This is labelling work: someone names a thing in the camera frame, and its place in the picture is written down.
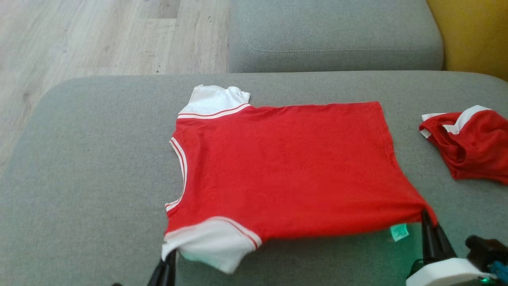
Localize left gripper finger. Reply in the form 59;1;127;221
164;249;177;286
148;258;166;286

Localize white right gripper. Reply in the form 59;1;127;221
406;209;496;286

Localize red shorts with white stripe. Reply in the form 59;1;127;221
419;105;508;185

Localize red shirt with white sleeves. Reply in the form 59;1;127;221
161;84;439;274

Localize grey fabric ottoman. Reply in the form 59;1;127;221
0;71;508;286

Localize large yellow sofa back cushion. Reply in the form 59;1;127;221
426;0;508;83

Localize grey sofa seat cushion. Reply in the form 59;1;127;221
229;0;444;73

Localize blue cable connector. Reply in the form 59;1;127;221
490;261;508;282

